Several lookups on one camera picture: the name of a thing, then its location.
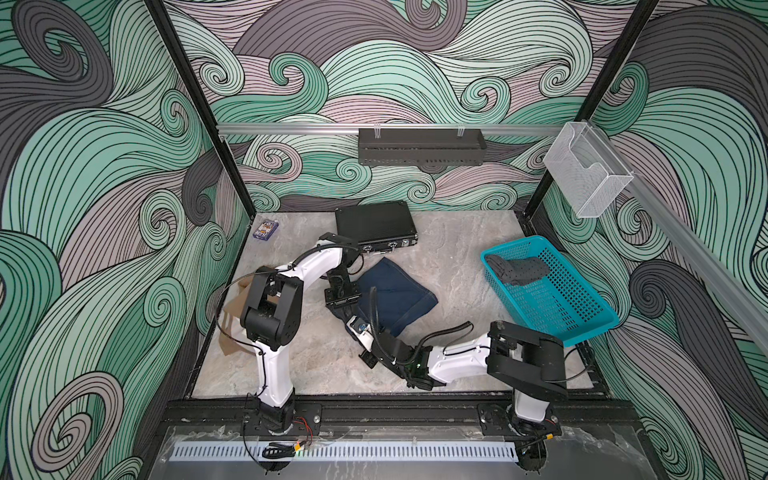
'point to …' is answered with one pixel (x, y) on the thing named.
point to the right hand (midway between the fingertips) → (352, 336)
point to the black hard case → (377, 226)
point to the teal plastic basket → (556, 305)
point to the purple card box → (265, 229)
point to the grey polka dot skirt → (517, 271)
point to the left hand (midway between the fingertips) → (352, 314)
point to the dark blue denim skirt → (401, 298)
